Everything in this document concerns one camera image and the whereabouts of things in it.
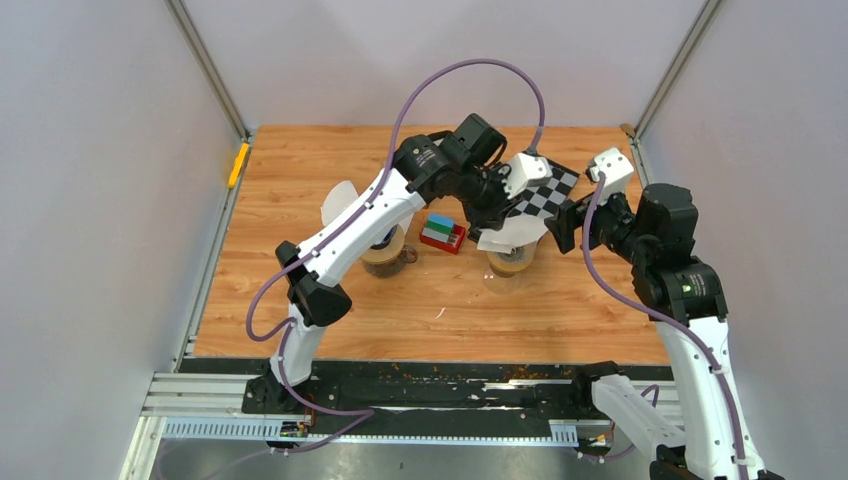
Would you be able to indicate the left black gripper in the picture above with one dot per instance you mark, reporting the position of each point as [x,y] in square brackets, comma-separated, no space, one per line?
[494,217]

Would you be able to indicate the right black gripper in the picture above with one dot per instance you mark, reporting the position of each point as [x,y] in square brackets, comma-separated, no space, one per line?
[570,214]

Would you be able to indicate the glass coffee carafe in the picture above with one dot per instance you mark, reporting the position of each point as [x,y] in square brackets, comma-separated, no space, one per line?
[389,260]

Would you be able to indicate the white paper coffee filter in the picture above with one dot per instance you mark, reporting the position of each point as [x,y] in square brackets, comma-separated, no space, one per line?
[343,195]

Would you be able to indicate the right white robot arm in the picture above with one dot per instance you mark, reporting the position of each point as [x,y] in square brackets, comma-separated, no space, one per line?
[685,299]

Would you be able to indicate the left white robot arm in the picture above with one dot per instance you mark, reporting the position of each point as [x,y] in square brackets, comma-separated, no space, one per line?
[462,163]

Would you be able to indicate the black white chessboard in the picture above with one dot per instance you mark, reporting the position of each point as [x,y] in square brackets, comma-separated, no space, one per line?
[542,201]

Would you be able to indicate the red toy brick stack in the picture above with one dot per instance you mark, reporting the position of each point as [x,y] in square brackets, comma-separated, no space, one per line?
[442,233]

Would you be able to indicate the clear glass beaker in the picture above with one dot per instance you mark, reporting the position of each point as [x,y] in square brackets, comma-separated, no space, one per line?
[505,283]

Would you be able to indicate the yellow marker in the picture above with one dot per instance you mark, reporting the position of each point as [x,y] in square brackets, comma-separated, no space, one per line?
[238,164]

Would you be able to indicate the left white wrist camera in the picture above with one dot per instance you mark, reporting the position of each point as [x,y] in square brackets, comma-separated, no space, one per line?
[526,171]

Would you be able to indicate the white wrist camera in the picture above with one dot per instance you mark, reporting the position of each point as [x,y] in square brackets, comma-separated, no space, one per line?
[610,171]
[526,171]

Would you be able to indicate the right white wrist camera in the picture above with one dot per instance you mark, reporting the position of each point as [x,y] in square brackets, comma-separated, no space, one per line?
[610,171]

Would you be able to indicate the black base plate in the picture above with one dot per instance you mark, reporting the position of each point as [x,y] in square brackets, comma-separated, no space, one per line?
[430,399]

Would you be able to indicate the aluminium frame rail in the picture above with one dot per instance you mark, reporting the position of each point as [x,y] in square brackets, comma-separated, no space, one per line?
[203,400]

